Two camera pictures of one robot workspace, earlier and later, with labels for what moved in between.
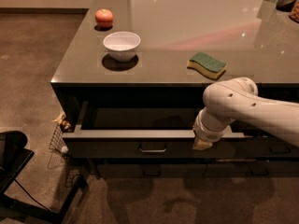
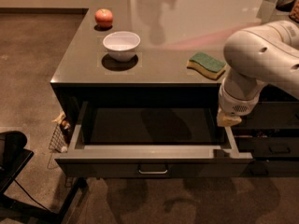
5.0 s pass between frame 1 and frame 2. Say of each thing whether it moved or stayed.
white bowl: stayed
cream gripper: moved
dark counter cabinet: stayed
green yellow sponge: stayed
